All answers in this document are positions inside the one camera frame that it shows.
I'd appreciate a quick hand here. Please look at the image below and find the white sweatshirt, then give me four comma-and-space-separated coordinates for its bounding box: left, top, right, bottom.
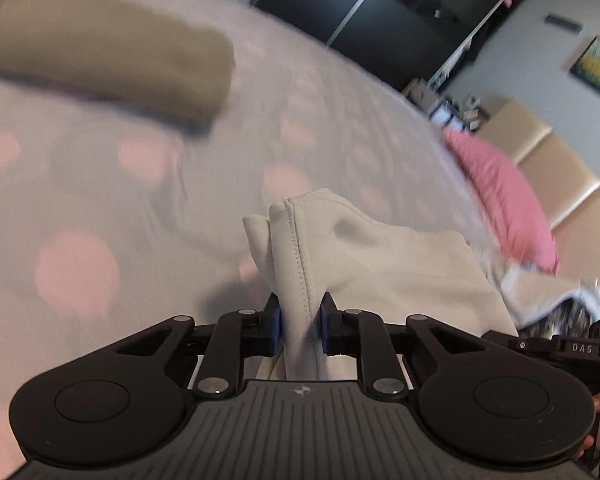
244, 190, 516, 380

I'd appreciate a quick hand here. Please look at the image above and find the dark floral garment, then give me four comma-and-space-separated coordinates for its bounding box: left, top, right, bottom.
518, 297, 600, 339

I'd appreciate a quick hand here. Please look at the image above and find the white fleece garment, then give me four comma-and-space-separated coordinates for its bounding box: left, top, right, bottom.
474, 249, 600, 328

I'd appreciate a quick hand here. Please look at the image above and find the beige padded headboard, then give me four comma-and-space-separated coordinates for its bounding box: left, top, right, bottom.
477, 100, 600, 286

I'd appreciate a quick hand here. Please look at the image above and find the pink pillow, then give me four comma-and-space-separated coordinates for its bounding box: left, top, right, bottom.
442, 128, 559, 274

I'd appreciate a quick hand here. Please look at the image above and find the polka dot bed sheet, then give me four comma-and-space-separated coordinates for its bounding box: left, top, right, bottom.
0, 0, 494, 479

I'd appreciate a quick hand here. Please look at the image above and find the white nightstand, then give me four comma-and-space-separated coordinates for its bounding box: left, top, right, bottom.
402, 78, 489, 134

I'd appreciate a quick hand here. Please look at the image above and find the black sliding wardrobe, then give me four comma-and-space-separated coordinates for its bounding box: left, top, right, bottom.
252, 0, 504, 90

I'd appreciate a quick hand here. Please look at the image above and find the grey wall bracket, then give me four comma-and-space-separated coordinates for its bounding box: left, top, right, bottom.
544, 14, 583, 35

